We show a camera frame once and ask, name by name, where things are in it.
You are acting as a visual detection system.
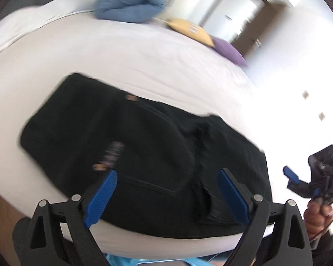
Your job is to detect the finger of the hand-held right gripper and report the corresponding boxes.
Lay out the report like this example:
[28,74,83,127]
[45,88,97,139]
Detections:
[308,145,333,171]
[283,166,312,198]

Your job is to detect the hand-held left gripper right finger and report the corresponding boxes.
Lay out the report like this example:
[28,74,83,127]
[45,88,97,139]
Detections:
[216,168,313,266]

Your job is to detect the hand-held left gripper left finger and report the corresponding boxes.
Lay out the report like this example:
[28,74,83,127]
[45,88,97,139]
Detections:
[30,170,118,266]

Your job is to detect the black denim pants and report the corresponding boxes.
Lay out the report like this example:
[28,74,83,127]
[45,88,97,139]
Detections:
[20,73,273,240]

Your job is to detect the person's right forearm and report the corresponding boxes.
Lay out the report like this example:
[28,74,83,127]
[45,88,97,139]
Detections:
[311,231,333,266]

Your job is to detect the person's right hand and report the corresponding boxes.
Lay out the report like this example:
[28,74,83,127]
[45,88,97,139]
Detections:
[303,199,333,239]

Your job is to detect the blue plastic stool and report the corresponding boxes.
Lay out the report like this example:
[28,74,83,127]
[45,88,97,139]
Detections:
[105,253,209,266]

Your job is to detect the purple pillow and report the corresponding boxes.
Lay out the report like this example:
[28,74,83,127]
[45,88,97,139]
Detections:
[212,36,249,68]

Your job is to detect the white bed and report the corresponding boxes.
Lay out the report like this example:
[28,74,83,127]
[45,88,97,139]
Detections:
[0,4,270,258]

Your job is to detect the dark brown door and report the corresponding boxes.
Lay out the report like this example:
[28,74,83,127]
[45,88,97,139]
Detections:
[230,2,284,59]

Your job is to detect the yellow pillow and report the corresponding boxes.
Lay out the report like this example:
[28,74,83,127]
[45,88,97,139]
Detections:
[166,18,216,48]

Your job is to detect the white wardrobe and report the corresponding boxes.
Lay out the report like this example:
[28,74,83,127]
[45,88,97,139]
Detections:
[166,0,267,43]

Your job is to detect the white folded sheet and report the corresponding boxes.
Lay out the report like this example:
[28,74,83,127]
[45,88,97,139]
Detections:
[0,6,74,61]

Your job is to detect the white pillow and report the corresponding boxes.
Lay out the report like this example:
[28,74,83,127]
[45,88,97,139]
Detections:
[42,0,98,18]

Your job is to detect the blue folded duvet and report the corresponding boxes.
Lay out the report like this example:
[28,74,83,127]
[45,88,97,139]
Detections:
[89,0,167,24]

